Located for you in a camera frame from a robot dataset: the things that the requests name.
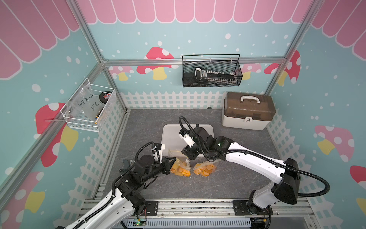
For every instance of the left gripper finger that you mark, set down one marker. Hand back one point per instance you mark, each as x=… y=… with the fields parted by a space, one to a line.
x=168 y=162
x=166 y=171

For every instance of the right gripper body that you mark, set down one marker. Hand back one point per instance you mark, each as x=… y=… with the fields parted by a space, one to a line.
x=202 y=150

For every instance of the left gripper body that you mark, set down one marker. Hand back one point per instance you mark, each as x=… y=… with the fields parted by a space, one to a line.
x=157 y=170

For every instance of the ziploc bag with cookies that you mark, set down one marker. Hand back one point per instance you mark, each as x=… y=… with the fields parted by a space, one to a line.
x=181 y=166

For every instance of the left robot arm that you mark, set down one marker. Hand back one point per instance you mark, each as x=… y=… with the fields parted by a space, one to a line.
x=125 y=199

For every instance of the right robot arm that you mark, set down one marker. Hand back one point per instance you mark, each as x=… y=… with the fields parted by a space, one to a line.
x=285 y=176

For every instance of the clear labelled plastic bag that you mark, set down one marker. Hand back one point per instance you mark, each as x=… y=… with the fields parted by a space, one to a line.
x=84 y=104

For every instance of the brown lid storage box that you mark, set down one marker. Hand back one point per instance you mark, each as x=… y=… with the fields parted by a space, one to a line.
x=247 y=111

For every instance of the socket set in basket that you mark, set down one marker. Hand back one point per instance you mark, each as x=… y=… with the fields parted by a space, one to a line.
x=214 y=77

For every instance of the black tape roll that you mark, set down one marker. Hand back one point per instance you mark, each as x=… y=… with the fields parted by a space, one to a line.
x=105 y=96

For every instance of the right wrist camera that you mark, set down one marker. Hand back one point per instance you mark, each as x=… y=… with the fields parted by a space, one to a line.
x=186 y=138

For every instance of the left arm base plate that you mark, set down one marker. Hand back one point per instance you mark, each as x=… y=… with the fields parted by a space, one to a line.
x=148 y=208

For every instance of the black wire mesh basket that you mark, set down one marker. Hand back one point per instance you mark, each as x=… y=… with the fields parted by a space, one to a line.
x=227 y=63

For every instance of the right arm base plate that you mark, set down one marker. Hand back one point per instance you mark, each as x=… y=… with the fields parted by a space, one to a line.
x=243 y=207

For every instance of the white wire wall basket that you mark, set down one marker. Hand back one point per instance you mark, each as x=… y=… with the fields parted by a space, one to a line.
x=97 y=124

